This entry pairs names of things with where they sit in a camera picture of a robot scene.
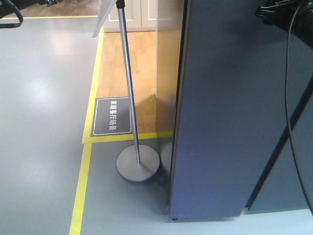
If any silver sign stand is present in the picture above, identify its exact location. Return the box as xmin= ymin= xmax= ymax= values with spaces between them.
xmin=92 ymin=0 xmax=160 ymax=182

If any dark grey fridge body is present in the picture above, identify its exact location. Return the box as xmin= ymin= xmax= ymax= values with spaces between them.
xmin=247 ymin=81 xmax=313 ymax=214

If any dark floor sign sticker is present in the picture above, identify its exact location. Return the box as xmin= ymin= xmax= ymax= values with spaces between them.
xmin=92 ymin=97 xmax=132 ymax=137

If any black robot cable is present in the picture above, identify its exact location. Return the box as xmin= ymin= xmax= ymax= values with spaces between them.
xmin=285 ymin=4 xmax=313 ymax=213

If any white panel cabinet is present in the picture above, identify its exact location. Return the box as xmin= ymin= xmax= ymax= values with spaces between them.
xmin=103 ymin=0 xmax=157 ymax=32

